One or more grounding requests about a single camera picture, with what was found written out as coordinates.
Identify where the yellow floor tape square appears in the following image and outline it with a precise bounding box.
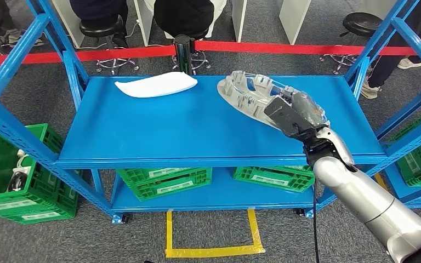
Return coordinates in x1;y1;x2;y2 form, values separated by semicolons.
164;208;266;260
373;173;389;193

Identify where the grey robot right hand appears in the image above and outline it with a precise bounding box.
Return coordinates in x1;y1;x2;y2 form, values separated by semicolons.
263;90;330;142

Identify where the white curved plastic part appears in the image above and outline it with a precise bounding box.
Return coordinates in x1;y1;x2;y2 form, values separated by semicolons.
114;71;199;99

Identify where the open green plastic crate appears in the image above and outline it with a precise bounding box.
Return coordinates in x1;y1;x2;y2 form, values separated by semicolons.
0;123;82;215

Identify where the blue metal shelf rack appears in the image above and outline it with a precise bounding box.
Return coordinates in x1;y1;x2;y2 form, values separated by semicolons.
388;159;421;209
0;0;421;225

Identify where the black barrier post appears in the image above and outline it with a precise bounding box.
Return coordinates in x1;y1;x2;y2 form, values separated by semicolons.
173;34;196;76

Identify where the silver wheel cover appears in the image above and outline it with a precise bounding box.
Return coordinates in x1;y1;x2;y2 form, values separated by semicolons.
217;70;331;132

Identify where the red barrier tape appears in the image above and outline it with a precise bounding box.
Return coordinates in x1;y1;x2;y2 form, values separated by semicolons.
0;39;421;67

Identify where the white cable bundle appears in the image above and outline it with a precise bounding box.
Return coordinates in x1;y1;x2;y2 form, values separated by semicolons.
6;149;31;193

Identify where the black round stool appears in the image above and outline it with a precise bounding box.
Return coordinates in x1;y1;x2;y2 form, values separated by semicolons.
170;38;212;71
79;15;140;76
319;12;384;75

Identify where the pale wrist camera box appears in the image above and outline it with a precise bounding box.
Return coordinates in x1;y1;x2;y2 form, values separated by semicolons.
315;126;355;168

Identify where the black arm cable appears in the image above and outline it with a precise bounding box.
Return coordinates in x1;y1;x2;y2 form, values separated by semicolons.
311;179;322;263

